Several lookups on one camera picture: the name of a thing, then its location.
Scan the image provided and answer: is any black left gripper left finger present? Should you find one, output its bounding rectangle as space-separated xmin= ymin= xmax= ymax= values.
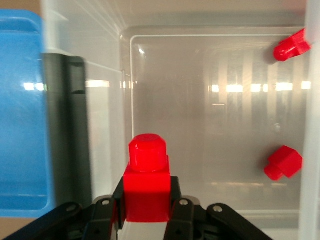
xmin=4 ymin=176 xmax=126 ymax=240

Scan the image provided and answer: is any black box latch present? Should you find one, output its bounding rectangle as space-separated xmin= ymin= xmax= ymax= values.
xmin=41 ymin=52 xmax=95 ymax=209

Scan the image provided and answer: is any blue plastic tray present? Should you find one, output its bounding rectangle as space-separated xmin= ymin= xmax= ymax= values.
xmin=0 ymin=9 xmax=57 ymax=218

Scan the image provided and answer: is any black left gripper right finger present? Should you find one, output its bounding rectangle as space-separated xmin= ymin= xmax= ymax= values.
xmin=163 ymin=176 xmax=273 ymax=240

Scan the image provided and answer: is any clear plastic storage box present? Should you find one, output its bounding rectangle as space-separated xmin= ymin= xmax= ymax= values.
xmin=41 ymin=0 xmax=320 ymax=230

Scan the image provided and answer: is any red toy block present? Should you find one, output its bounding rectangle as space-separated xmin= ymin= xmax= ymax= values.
xmin=122 ymin=133 xmax=172 ymax=224
xmin=263 ymin=145 xmax=304 ymax=182
xmin=272 ymin=27 xmax=312 ymax=62

